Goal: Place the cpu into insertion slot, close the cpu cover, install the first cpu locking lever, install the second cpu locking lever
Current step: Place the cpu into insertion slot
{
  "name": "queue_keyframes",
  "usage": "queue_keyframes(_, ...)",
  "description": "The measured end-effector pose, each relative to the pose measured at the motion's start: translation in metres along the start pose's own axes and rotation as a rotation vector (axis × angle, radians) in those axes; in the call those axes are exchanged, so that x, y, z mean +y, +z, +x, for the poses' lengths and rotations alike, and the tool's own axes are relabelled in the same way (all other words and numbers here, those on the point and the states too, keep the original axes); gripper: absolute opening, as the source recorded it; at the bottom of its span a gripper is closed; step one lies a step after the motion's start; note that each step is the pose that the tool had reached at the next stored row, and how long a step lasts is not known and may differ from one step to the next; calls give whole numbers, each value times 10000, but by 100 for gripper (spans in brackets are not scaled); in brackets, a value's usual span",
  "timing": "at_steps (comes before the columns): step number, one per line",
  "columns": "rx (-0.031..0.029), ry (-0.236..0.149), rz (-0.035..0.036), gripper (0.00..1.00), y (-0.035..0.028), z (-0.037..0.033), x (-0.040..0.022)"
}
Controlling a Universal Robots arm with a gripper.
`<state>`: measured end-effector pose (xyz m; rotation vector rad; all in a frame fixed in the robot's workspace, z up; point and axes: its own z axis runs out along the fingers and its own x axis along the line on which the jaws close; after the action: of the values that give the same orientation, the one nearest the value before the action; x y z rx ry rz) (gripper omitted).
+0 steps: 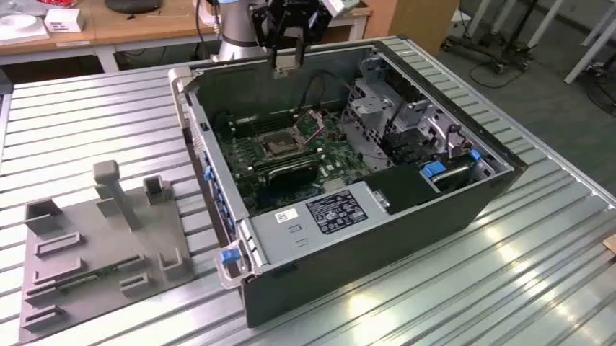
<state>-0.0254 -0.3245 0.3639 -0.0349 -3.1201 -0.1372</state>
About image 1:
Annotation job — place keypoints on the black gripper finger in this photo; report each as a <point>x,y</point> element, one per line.
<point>272,59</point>
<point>300,57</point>

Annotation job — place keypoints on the metal locking lever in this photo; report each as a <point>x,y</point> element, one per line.
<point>316,128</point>

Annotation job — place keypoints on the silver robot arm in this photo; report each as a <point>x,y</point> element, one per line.
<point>240,29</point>

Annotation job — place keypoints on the CPU socket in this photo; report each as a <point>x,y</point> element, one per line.
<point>280,146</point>

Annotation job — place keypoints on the blue slot retainer clip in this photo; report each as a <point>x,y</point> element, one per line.
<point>207,173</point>

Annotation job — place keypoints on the silver drive cage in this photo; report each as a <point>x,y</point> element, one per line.
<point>370,108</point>

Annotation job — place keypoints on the green motherboard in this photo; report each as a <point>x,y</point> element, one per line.
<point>336,140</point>

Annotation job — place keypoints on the wooden cabinet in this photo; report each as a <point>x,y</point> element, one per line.
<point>418,21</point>

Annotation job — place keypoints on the wooden desk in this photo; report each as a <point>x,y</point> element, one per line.
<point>72,37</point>
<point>144,21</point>

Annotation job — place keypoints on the black expansion card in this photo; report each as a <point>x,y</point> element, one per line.
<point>291,176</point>

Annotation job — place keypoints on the black round base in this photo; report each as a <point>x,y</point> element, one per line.
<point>132,5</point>

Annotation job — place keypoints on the silver chipset heatsink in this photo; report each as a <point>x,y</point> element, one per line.
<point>336,185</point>

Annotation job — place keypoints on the black wheeled stand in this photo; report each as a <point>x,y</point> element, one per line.
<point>498,65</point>

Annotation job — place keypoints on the blue disk carrier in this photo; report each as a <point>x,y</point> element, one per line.
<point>431,169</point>

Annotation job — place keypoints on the black plastic shroud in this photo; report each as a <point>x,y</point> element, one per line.
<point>399,191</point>

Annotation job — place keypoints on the white cardboard box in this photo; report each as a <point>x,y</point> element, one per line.
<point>64,18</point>

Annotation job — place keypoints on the small blue clip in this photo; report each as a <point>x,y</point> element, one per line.
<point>474,155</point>

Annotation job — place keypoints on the red patterned bag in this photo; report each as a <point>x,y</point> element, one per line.
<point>55,3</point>

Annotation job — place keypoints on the grey power supply unit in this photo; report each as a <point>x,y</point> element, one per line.
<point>288,239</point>

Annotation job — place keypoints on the white flat box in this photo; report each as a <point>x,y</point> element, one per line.
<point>28,36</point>

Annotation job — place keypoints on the white round dish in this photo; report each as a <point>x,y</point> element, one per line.
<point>16,19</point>

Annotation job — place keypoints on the blue case latch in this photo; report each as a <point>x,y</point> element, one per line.
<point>227,256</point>

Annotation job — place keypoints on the black PC case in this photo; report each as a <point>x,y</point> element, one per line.
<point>365,270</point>

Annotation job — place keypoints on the grey parts rack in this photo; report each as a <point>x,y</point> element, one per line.
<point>111,245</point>

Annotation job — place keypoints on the wooden block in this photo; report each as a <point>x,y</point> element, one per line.
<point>609,247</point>

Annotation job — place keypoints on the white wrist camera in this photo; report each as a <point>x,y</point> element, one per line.
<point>334,6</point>

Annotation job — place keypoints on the white table frame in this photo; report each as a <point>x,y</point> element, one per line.
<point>592,54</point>

